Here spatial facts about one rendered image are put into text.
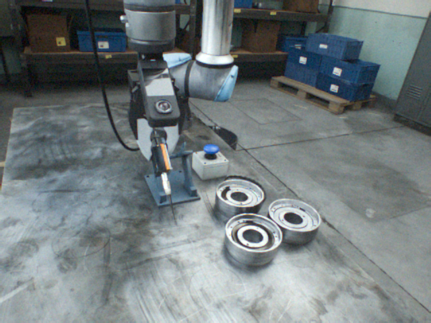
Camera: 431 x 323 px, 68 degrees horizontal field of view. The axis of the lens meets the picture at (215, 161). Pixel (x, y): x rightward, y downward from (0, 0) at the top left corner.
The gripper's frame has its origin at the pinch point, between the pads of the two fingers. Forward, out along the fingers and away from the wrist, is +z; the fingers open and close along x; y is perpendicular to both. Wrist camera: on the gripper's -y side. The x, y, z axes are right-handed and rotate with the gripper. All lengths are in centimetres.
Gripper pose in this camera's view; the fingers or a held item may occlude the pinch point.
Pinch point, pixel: (159, 155)
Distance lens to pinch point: 59.9
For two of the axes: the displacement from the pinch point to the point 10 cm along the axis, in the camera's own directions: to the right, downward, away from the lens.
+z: -0.6, 8.4, 5.3
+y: -3.5, -5.2, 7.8
